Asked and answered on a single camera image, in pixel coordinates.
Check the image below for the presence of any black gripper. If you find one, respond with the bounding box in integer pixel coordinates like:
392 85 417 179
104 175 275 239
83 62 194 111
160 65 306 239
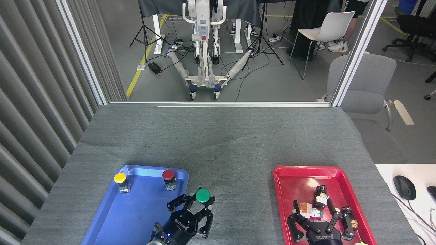
157 194 216 245
287 198 356 245

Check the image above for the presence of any green push button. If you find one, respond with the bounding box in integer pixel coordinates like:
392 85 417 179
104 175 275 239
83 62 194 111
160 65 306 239
195 188 212 205

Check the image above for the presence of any red push button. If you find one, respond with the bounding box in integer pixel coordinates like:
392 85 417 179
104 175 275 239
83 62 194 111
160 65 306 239
162 169 177 191

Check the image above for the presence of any yellow push button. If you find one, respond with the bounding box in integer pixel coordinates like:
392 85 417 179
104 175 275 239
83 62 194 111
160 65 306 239
113 172 131 195

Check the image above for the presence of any red plastic tray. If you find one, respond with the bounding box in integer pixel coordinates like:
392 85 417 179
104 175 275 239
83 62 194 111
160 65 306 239
272 165 378 245

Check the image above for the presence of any blue plastic tray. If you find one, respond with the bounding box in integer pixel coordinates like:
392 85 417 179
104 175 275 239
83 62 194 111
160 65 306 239
81 165 189 245

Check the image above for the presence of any white desk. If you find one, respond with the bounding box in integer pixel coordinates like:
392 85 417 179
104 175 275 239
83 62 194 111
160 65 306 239
375 164 436 245

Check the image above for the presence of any black computer mouse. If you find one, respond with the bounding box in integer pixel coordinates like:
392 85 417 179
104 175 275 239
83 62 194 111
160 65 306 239
393 175 417 201

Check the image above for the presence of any grey office chair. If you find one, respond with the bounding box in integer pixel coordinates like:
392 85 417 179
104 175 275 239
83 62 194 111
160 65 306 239
317 52 414 164

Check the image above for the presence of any black chair base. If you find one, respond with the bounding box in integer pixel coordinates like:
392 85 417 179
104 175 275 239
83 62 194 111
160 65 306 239
424 71 436 100

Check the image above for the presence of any black tripod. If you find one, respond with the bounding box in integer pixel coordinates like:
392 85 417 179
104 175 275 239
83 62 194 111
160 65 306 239
241 0 284 72
129 0 171 64

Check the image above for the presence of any person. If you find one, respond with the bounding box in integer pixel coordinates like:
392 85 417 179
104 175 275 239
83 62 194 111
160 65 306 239
315 0 370 53
230 20 258 37

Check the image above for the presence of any white stand on wheels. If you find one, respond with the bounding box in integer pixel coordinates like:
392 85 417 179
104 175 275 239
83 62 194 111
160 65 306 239
166 0 254 101

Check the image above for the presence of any white plastic chair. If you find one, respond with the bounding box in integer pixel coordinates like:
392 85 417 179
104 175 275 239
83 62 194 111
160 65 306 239
289 11 356 80

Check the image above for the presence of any table with dark cloth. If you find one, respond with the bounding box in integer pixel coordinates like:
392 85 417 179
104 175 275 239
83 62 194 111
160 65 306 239
138 0 297 55

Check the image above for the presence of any black office chair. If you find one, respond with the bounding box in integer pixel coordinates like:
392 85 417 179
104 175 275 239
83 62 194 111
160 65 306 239
382 0 436 63

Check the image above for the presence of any blue crate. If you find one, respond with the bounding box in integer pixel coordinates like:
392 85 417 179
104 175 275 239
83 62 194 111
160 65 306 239
397 0 419 16

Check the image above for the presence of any orange and white switch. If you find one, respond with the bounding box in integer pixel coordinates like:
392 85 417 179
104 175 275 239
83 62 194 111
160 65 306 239
299 202 324 220

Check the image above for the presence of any black switch with orange base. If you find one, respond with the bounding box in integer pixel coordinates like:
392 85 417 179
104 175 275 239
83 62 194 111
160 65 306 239
342 206 359 232

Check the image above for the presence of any black switch with silver collar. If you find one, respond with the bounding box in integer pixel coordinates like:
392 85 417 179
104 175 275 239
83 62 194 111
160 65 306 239
313 185 329 208

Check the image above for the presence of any silver rail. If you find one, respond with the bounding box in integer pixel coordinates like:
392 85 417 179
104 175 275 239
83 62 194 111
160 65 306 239
109 101 332 108

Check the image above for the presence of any silver post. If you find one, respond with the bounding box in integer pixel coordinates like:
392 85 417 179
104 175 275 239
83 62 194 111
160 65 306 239
56 0 109 106
331 0 389 107

